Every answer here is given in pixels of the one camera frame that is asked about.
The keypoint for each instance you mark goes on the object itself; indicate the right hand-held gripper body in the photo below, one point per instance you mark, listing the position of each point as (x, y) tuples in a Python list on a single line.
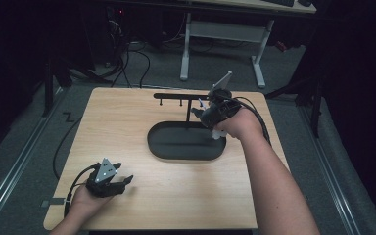
[(220, 109)]

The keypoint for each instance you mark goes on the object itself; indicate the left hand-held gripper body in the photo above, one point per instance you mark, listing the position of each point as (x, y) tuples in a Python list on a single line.
[(106, 182)]

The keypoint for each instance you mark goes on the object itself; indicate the black key rack with tray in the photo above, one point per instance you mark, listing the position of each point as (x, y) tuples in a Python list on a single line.
[(184, 142)]

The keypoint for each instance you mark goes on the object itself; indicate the person's right hand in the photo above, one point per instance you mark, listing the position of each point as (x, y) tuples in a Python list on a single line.
[(244, 125)]

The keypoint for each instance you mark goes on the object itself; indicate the person's left hand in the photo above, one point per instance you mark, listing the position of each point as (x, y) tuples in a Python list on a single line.
[(84, 205)]

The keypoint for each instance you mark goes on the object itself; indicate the grey tape piece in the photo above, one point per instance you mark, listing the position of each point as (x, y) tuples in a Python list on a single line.
[(50, 201)]

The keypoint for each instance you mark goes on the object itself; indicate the small red object on floor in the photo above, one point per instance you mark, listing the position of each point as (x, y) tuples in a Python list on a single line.
[(281, 46)]

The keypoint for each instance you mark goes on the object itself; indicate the black metal stand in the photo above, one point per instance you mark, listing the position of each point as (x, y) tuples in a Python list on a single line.
[(315, 104), (50, 84)]

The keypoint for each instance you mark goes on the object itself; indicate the dark computer tower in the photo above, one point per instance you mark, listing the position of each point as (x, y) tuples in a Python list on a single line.
[(116, 36)]

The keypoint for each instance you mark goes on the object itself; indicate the black keyboard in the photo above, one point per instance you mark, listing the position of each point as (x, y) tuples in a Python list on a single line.
[(279, 2)]

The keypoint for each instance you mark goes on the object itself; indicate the black computer mouse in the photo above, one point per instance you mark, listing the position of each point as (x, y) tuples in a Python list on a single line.
[(305, 2)]

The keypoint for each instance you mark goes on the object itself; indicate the white metal frame desk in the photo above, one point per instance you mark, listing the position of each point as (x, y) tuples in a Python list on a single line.
[(225, 31)]

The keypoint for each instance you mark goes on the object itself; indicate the metal floor rail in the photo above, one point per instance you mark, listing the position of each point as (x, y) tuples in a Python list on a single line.
[(329, 173), (16, 163)]

